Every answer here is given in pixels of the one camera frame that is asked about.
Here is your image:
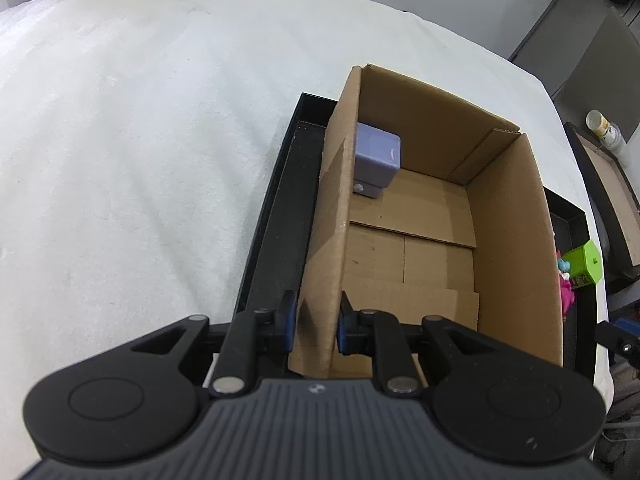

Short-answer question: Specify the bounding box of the brown cardboard box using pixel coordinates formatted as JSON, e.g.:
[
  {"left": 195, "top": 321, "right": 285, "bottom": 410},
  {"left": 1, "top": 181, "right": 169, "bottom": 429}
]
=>
[{"left": 287, "top": 64, "right": 565, "bottom": 380}]

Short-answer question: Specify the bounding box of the purple plastic box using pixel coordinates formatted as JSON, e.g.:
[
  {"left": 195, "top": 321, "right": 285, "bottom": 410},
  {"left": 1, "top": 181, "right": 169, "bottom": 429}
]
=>
[{"left": 351, "top": 123, "right": 402, "bottom": 199}]

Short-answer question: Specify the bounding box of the black tray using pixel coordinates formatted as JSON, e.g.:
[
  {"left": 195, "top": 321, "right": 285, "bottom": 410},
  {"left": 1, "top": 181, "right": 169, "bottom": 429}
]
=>
[{"left": 232, "top": 92, "right": 598, "bottom": 386}]

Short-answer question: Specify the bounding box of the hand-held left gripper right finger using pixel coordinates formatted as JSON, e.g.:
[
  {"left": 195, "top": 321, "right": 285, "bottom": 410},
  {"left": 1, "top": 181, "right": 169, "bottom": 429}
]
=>
[{"left": 337, "top": 291, "right": 507, "bottom": 395}]

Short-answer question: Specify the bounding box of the green plastic box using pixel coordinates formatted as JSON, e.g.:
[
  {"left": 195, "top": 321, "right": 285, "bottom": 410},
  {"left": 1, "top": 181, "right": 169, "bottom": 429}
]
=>
[{"left": 560, "top": 240, "right": 604, "bottom": 289}]

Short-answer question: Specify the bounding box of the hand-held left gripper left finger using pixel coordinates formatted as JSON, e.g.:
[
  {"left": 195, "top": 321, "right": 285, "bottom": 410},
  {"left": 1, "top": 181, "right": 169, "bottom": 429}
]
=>
[{"left": 129, "top": 290, "right": 297, "bottom": 395}]

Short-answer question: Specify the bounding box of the plastic bottle with yellow label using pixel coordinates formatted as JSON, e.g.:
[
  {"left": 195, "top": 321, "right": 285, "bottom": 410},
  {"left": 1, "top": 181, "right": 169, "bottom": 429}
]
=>
[{"left": 586, "top": 109, "right": 627, "bottom": 156}]

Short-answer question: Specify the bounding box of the pink toy figure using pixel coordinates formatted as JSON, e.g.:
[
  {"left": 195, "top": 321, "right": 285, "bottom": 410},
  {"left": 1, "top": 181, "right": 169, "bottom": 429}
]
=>
[{"left": 557, "top": 276, "right": 576, "bottom": 317}]

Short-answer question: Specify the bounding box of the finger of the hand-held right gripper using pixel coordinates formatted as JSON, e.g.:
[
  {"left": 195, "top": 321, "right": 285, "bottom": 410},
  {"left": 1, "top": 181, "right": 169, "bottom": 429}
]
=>
[{"left": 596, "top": 315, "right": 640, "bottom": 362}]

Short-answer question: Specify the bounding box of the black box with cardboard lining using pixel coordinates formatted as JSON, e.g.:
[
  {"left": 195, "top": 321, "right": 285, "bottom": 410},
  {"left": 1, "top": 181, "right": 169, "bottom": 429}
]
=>
[{"left": 564, "top": 121, "right": 640, "bottom": 292}]

